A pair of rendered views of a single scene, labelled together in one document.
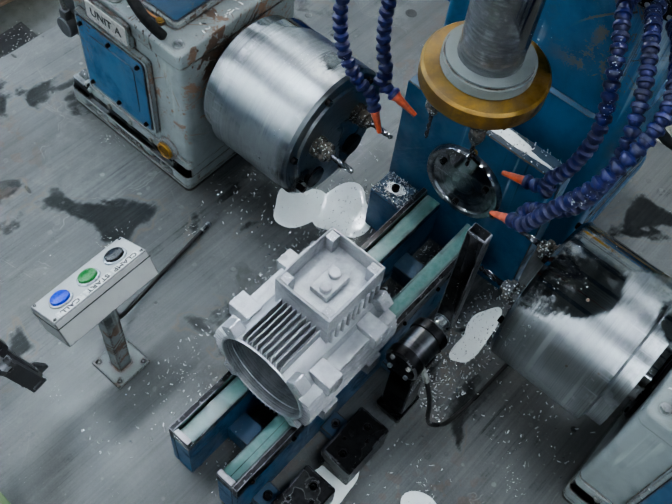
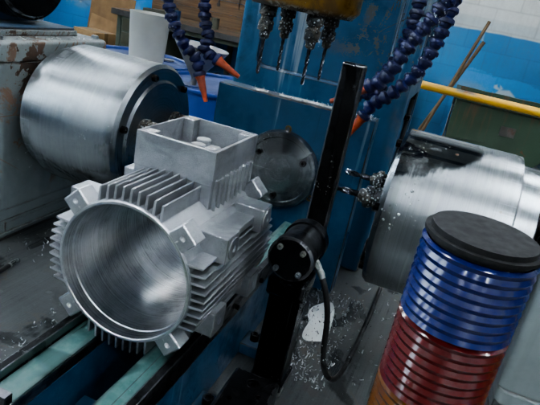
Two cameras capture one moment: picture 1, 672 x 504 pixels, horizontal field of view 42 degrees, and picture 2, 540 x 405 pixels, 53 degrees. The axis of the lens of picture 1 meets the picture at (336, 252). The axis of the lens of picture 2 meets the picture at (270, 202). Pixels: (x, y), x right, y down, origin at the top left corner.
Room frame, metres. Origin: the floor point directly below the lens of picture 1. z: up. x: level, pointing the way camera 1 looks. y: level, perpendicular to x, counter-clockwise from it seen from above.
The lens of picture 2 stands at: (0.00, 0.10, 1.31)
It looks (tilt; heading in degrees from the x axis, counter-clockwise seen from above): 21 degrees down; 342
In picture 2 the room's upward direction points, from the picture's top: 12 degrees clockwise
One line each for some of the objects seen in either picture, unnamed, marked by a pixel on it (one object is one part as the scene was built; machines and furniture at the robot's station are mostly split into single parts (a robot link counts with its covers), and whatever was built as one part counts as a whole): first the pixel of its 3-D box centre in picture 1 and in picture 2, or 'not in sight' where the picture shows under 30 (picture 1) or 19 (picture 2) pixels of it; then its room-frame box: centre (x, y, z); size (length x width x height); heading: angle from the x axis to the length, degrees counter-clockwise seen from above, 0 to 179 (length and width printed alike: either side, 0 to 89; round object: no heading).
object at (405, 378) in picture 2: not in sight; (441, 352); (0.21, -0.09, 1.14); 0.06 x 0.06 x 0.04
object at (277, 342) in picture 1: (306, 333); (170, 241); (0.58, 0.02, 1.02); 0.20 x 0.19 x 0.19; 146
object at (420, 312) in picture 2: not in sight; (467, 283); (0.21, -0.09, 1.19); 0.06 x 0.06 x 0.04
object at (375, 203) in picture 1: (391, 205); not in sight; (0.95, -0.09, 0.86); 0.07 x 0.06 x 0.12; 56
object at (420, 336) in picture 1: (491, 315); (341, 267); (0.71, -0.27, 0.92); 0.45 x 0.13 x 0.24; 146
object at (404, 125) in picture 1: (478, 176); (284, 182); (0.96, -0.23, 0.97); 0.30 x 0.11 x 0.34; 56
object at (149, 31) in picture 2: not in sight; (146, 36); (3.02, 0.00, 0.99); 0.24 x 0.22 x 0.24; 55
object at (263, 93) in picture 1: (272, 89); (88, 115); (1.03, 0.15, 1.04); 0.37 x 0.25 x 0.25; 56
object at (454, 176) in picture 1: (462, 183); (278, 169); (0.91, -0.19, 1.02); 0.15 x 0.02 x 0.15; 56
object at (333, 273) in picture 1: (329, 285); (197, 160); (0.62, 0.00, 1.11); 0.12 x 0.11 x 0.07; 146
